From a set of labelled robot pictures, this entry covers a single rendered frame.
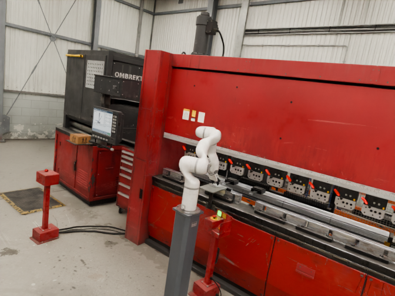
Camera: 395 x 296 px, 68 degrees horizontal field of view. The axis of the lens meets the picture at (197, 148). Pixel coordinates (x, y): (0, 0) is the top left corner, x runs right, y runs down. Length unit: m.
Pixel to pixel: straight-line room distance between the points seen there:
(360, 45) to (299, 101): 4.42
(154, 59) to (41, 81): 6.06
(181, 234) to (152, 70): 1.85
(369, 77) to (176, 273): 2.11
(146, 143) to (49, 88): 6.11
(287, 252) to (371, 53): 4.95
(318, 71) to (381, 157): 0.83
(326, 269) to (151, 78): 2.50
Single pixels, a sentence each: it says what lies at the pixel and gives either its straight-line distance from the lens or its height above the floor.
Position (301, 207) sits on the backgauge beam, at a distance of 3.07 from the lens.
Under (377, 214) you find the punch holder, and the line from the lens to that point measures 2.67.
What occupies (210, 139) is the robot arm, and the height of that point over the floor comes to 1.55.
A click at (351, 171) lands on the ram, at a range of 2.63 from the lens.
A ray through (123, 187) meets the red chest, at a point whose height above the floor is 0.44.
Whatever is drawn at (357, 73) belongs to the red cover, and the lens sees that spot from 2.62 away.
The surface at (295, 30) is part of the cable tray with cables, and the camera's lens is 7.58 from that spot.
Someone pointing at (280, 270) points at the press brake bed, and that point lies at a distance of 2.93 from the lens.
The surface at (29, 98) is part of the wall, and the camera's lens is 9.09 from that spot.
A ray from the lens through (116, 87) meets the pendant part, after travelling 3.25.
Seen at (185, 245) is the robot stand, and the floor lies 0.74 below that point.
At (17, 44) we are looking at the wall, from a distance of 8.97.
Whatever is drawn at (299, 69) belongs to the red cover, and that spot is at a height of 2.23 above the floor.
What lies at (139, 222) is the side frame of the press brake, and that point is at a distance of 3.70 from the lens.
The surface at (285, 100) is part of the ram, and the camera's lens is 2.75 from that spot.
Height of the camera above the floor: 1.91
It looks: 10 degrees down
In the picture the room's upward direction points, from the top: 9 degrees clockwise
